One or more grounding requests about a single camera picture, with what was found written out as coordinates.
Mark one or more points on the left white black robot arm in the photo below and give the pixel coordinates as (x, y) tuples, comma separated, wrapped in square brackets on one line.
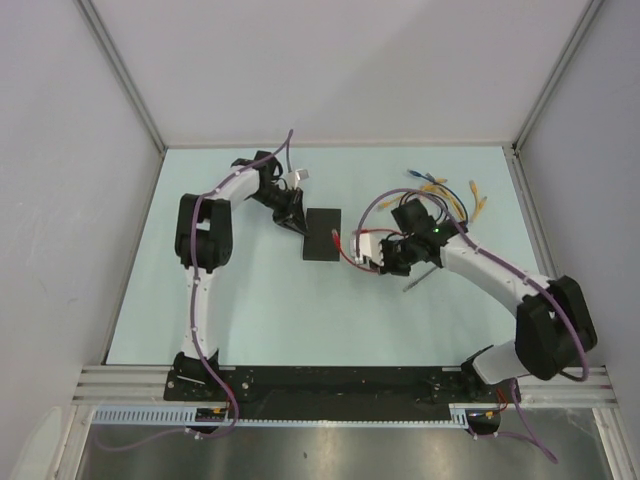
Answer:
[(204, 243)]

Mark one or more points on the black network switch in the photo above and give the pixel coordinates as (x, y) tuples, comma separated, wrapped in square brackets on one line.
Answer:
[(318, 244)]

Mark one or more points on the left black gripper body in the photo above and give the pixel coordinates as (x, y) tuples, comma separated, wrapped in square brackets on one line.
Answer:
[(283, 203)]

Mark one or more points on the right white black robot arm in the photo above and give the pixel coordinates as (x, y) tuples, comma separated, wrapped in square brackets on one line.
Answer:
[(553, 325)]

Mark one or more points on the aluminium frame rail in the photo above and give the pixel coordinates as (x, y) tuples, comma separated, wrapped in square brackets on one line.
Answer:
[(146, 384)]

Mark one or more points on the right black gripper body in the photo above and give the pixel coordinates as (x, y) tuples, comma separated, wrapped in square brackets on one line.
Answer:
[(397, 256)]

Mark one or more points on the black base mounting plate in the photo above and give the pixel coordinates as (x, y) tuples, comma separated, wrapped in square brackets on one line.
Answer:
[(369, 394)]

